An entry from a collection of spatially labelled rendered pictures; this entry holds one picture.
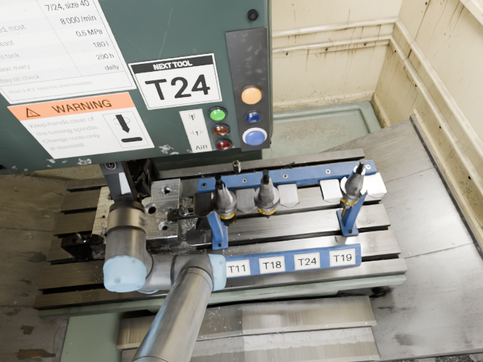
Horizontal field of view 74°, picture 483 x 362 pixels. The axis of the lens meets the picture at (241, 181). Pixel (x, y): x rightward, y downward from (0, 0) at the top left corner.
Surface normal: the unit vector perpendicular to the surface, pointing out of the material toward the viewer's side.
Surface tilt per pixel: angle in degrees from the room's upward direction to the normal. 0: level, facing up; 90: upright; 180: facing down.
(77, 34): 90
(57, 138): 90
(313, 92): 90
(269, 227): 0
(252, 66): 90
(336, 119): 0
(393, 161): 24
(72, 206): 0
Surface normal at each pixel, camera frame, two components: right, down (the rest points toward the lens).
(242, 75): 0.07, 0.82
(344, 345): 0.04, -0.57
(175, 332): 0.42, -0.88
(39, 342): 0.32, -0.56
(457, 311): -0.49, -0.46
